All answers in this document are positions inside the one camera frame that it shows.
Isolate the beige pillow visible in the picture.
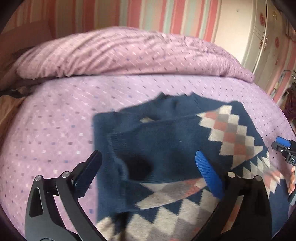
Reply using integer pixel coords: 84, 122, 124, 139
0, 95, 26, 133

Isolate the crumpled purple duvet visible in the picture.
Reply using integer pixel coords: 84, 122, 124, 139
15, 27, 254, 83

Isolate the navy argyle knit sweater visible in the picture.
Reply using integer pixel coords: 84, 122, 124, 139
93, 94, 289, 240

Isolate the white wardrobe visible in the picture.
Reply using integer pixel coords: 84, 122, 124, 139
215, 0, 290, 77

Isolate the maroon hanging garment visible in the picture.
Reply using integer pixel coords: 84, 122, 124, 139
283, 91, 296, 121

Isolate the right hand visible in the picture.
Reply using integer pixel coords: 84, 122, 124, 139
288, 166, 295, 195

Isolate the pink upholstered headboard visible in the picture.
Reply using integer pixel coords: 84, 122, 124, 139
1, 21, 53, 90

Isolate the purple dotted bed blanket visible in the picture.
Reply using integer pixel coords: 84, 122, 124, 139
1, 75, 295, 240

